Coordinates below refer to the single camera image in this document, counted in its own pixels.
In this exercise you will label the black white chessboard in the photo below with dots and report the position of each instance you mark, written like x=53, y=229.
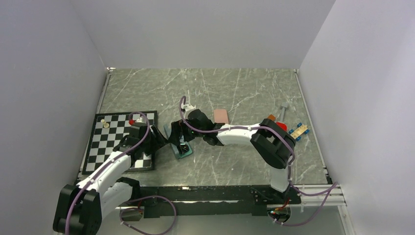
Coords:
x=103, y=140

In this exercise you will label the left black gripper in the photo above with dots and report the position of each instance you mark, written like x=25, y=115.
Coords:
x=158, y=142

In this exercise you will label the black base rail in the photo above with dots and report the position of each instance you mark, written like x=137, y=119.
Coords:
x=168, y=208

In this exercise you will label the aluminium frame rail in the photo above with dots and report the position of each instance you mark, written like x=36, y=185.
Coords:
x=311, y=195

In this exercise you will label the blue orange toy block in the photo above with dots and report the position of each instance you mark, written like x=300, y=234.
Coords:
x=271, y=117

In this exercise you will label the grey blue glasses case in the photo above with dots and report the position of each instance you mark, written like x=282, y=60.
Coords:
x=174, y=148

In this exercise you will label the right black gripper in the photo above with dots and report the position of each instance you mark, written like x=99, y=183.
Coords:
x=178, y=127

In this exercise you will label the red toy block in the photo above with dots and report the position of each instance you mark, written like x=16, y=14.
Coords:
x=282, y=125

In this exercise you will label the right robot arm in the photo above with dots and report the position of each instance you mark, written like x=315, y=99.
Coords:
x=273, y=143

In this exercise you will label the pink glasses case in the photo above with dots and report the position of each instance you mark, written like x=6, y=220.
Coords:
x=221, y=116

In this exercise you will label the wooden toy car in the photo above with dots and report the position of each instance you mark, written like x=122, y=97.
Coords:
x=301, y=129

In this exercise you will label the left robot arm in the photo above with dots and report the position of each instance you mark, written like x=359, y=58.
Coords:
x=82, y=207

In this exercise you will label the grey toy hammer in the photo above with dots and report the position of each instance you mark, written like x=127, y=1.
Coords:
x=284, y=106

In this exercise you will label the black sunglasses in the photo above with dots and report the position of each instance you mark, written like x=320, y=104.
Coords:
x=184, y=149

